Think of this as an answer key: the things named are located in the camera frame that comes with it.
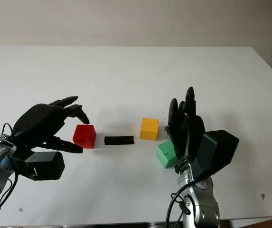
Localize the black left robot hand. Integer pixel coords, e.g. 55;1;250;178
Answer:
11;95;90;154

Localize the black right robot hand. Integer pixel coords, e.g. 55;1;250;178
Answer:
165;86;206;172

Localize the green wooden block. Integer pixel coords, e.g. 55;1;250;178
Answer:
156;139;178;169

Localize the yellow wooden block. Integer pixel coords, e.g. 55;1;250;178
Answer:
140;117;159;141

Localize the red wooden block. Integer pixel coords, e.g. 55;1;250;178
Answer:
73;124;96;149

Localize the black tape strip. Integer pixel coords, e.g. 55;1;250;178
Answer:
104;135;135;146

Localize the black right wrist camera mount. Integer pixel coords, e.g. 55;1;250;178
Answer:
190;130;240;183

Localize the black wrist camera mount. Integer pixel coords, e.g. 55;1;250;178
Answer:
190;130;240;183
9;151;66;181

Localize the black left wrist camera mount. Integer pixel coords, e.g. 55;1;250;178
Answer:
9;151;66;181

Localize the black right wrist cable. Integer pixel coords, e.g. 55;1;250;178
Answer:
166;175;212;228

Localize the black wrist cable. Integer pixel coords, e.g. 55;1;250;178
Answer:
166;175;212;228
0;123;19;228

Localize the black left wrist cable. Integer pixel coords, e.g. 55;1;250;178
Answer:
0;123;19;228

